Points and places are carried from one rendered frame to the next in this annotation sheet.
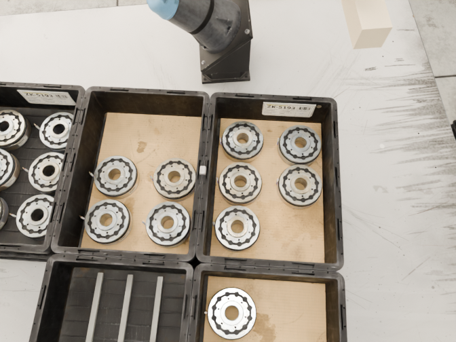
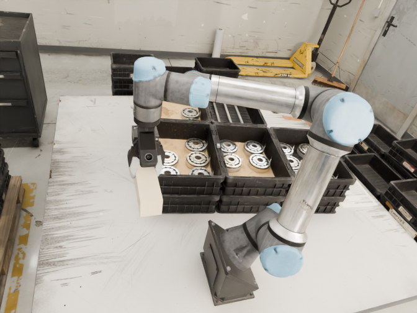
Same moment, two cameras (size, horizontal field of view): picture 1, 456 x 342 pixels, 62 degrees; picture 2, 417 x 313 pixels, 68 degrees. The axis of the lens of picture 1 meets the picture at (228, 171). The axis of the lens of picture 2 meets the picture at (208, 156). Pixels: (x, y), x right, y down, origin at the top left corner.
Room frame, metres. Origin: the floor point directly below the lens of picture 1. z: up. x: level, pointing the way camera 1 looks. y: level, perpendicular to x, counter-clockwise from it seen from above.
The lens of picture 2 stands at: (1.34, -0.37, 1.74)
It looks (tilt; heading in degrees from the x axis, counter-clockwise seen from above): 38 degrees down; 159
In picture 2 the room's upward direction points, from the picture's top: 12 degrees clockwise
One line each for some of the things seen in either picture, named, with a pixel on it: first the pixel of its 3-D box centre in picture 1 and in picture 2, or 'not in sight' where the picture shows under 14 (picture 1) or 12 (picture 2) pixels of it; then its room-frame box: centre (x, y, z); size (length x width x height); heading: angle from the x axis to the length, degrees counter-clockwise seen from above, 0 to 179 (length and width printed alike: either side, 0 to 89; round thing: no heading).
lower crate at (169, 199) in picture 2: not in sight; (180, 174); (0.28, -0.10, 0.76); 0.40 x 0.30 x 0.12; 175
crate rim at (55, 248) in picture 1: (136, 167); (249, 151); (0.31, 0.20, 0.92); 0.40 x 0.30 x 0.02; 175
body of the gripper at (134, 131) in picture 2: not in sight; (146, 133); (0.61, -0.30, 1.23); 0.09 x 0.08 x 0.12; 3
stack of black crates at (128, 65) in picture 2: not in sight; (133, 82); (-1.43, -0.23, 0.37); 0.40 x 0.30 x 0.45; 93
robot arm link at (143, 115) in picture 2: not in sight; (146, 109); (0.61, -0.30, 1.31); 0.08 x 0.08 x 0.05
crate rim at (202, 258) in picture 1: (271, 175); (184, 148); (0.28, -0.10, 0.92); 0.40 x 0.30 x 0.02; 175
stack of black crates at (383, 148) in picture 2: not in sight; (372, 152); (-0.39, 1.79, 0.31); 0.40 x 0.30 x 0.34; 3
